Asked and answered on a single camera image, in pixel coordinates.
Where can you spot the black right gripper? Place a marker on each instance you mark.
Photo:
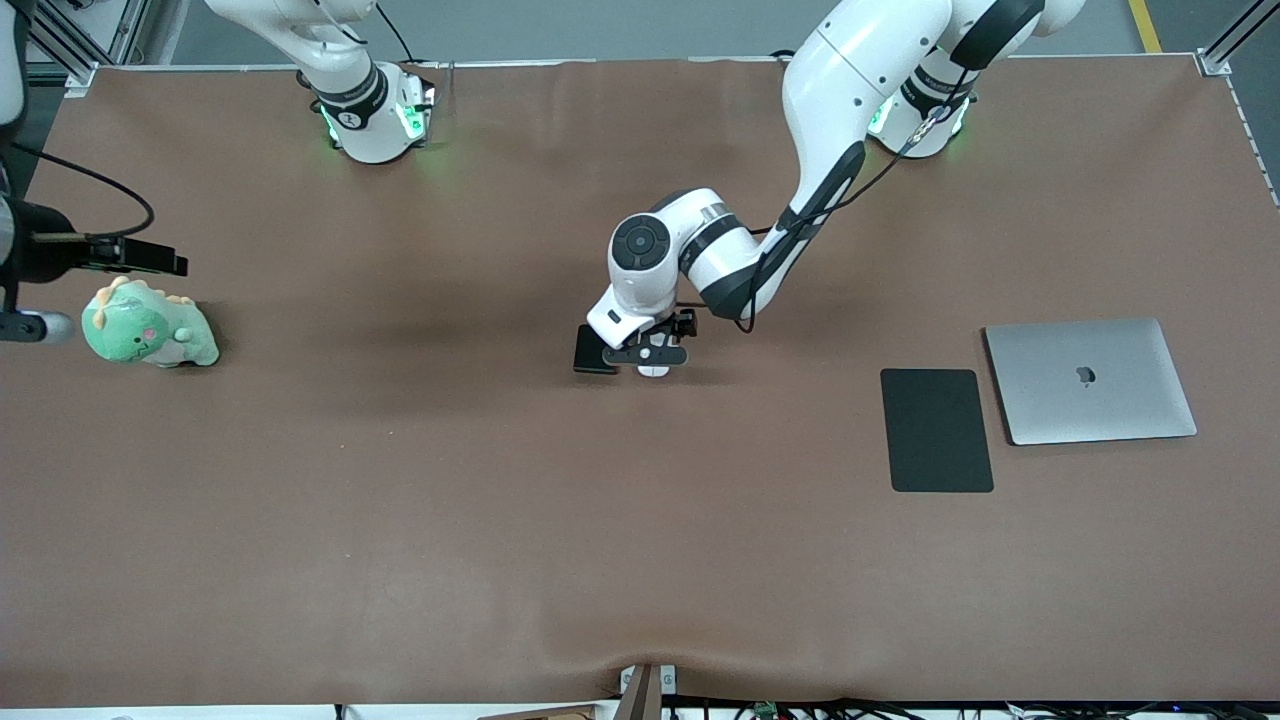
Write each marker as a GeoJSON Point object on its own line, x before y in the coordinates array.
{"type": "Point", "coordinates": [48, 257]}

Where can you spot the white computer mouse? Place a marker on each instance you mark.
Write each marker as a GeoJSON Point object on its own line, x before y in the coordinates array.
{"type": "Point", "coordinates": [654, 371]}

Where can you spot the small black phone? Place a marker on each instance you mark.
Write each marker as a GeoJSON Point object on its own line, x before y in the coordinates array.
{"type": "Point", "coordinates": [585, 365]}

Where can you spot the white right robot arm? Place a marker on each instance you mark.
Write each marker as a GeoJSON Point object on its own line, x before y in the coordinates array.
{"type": "Point", "coordinates": [375, 140]}

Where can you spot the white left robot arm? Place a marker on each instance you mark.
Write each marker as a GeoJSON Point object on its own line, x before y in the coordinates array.
{"type": "Point", "coordinates": [860, 80]}

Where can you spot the black mouse pad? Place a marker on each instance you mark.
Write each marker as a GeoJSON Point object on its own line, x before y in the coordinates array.
{"type": "Point", "coordinates": [935, 430]}

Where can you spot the green dinosaur plush toy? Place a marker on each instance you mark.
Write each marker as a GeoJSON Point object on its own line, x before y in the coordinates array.
{"type": "Point", "coordinates": [130, 330]}

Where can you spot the brown table cover mat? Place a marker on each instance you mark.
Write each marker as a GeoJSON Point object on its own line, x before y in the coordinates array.
{"type": "Point", "coordinates": [640, 520]}

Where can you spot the silver closed laptop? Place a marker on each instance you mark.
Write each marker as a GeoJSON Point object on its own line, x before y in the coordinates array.
{"type": "Point", "coordinates": [1090, 385]}

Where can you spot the yellow floor tape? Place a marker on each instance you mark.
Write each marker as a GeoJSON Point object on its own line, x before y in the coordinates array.
{"type": "Point", "coordinates": [1146, 25]}

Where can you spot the silver table corner bracket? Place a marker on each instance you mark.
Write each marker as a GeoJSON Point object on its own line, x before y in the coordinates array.
{"type": "Point", "coordinates": [80, 80]}
{"type": "Point", "coordinates": [1215, 64]}

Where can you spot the camera post with silver bracket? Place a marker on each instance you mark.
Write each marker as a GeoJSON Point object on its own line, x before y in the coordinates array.
{"type": "Point", "coordinates": [645, 700]}

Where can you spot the slanted aluminium frame profile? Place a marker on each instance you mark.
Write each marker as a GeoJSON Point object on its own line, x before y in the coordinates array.
{"type": "Point", "coordinates": [1240, 35]}

